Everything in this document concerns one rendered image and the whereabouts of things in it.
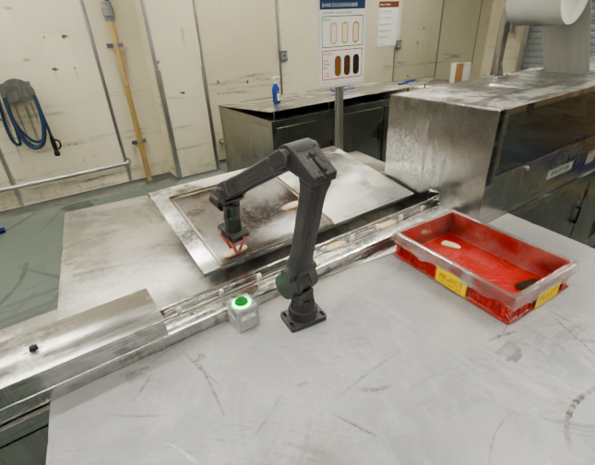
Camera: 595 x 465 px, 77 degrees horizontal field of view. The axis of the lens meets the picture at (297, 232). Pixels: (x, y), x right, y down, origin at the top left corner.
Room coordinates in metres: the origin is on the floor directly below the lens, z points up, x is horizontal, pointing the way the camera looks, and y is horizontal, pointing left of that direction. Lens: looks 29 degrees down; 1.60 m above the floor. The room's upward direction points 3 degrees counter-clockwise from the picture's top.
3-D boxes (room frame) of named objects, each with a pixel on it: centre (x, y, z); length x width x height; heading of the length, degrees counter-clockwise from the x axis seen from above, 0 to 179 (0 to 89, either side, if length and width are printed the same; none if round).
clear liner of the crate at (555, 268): (1.08, -0.61, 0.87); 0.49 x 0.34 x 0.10; 30
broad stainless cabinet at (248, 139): (3.95, -0.36, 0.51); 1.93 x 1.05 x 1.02; 123
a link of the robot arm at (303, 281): (0.89, 0.01, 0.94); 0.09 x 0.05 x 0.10; 40
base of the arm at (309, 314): (0.88, -0.01, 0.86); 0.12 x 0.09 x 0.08; 116
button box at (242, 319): (0.87, 0.17, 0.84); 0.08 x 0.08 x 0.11; 33
